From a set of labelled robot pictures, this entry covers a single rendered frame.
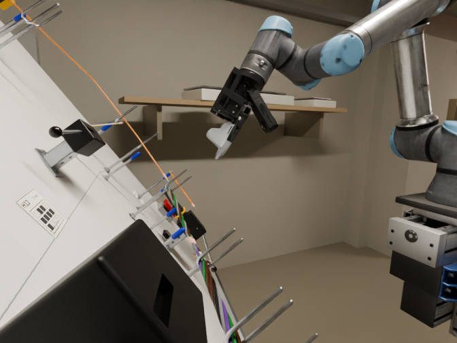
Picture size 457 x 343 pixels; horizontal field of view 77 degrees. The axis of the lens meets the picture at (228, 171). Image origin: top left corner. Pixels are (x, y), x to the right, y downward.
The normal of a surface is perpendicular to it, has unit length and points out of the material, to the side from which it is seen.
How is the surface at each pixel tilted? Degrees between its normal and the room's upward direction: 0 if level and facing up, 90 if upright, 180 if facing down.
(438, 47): 90
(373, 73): 90
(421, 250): 90
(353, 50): 90
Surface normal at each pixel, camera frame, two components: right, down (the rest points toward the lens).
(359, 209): -0.90, 0.05
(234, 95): 0.19, 0.05
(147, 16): 0.44, 0.16
